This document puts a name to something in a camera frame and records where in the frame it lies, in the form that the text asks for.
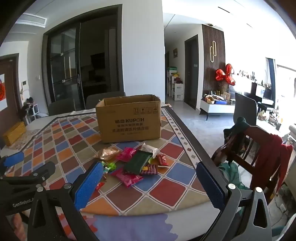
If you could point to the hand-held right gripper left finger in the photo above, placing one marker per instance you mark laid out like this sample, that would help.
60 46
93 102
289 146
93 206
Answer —
87 186

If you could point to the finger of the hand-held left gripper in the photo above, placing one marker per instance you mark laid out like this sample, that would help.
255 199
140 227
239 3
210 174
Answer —
34 173
14 159

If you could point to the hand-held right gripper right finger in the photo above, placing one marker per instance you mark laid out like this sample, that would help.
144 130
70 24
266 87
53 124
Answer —
211 185

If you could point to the pink snack packet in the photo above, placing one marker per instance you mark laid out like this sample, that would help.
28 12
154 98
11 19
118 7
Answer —
126 154
128 178

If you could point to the red snack packet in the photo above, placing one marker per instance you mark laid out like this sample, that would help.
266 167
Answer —
162 160

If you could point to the brown cardboard box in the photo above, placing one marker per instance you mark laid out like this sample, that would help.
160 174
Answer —
129 125

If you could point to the small red candy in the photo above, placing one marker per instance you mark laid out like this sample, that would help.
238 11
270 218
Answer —
100 185

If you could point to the clear wrapped candy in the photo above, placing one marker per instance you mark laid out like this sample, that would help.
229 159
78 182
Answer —
105 173

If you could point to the teal cloth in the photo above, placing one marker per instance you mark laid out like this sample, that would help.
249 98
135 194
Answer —
232 175

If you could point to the yellow wooden box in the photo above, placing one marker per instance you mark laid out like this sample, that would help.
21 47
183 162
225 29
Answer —
13 134

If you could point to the green wrapped candy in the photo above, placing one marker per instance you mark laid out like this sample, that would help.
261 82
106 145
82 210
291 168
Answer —
111 166

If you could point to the gold foil snack packet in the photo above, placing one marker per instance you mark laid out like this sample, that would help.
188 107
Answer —
107 153

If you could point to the dark green snack packet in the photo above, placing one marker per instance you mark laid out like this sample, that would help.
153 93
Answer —
136 163

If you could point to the dark red striped packet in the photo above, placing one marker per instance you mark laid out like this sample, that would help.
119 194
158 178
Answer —
150 170

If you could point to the dark green cloth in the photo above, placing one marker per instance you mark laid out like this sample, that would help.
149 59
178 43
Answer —
240 126

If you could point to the red door poster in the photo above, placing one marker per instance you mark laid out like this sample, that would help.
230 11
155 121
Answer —
3 92

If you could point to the brown wooden chair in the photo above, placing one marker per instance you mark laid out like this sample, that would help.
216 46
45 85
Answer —
254 131

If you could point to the red cloth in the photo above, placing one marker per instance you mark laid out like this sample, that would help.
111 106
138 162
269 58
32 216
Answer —
275 157

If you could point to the grey dining chair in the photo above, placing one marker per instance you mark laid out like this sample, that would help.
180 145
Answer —
62 106
101 98

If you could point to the white snack packet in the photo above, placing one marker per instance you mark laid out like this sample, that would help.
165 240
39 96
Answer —
148 147

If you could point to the white low cabinet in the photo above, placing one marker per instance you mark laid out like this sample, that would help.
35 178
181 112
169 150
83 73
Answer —
217 109

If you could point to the grey chair with thin legs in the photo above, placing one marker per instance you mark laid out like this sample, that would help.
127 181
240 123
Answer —
245 109

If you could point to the brown entrance door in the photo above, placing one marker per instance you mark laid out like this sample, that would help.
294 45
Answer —
13 69

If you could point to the white storage shelf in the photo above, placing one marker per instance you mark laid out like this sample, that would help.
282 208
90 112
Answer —
178 90

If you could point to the black piano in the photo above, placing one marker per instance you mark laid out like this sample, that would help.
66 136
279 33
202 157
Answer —
263 92

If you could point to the red flower decoration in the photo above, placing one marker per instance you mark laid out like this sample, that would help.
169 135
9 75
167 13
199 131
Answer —
220 75

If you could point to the dark glass sliding door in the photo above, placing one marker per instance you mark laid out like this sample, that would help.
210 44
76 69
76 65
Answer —
64 58

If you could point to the dark hallway door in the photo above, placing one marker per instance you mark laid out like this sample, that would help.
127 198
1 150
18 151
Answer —
192 69

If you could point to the white wall intercom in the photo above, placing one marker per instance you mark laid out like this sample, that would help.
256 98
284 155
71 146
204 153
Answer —
24 84

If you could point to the framed wall picture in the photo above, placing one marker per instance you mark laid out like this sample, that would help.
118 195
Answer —
175 52

